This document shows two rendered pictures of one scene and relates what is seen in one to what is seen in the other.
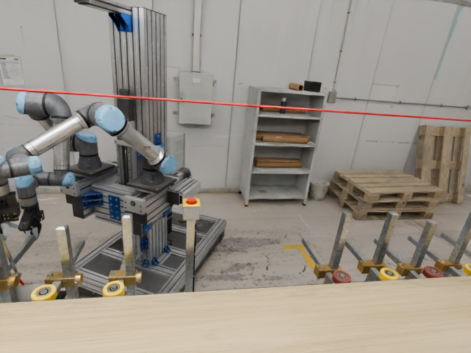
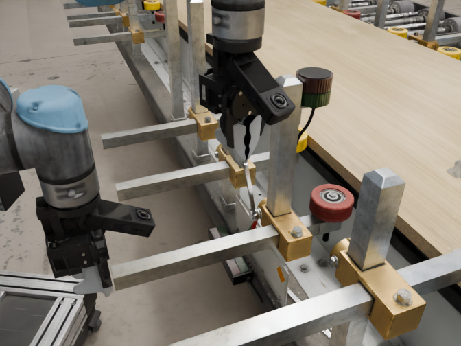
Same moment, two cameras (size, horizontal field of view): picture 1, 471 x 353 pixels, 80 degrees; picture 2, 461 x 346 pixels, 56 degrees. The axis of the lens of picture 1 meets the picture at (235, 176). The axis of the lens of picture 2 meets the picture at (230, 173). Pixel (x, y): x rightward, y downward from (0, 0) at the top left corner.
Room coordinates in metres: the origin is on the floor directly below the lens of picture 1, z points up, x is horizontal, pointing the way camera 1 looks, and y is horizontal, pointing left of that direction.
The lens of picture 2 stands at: (1.09, 1.55, 1.39)
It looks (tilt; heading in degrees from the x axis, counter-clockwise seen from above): 33 degrees down; 261
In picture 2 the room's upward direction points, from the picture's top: straight up
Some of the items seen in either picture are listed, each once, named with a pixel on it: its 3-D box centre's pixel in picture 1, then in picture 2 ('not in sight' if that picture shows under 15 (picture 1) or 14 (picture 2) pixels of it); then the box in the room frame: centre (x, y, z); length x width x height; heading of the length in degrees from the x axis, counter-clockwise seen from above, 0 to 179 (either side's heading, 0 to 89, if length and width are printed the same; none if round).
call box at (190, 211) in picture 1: (190, 209); not in sight; (1.05, 0.17, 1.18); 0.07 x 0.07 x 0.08; 12
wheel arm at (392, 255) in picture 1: (399, 262); (108, 15); (1.35, -0.99, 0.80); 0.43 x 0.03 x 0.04; 12
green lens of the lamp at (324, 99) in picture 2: not in sight; (312, 94); (0.85, 0.91, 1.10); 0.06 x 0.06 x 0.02
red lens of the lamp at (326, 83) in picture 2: not in sight; (313, 79); (0.85, 0.91, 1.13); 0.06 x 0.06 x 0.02
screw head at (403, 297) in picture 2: not in sight; (403, 296); (0.83, 1.24, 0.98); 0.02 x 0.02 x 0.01
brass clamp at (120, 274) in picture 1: (125, 277); (202, 121); (0.99, 0.45, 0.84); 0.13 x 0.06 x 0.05; 102
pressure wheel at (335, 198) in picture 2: not in sight; (328, 217); (0.80, 0.94, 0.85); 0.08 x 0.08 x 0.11
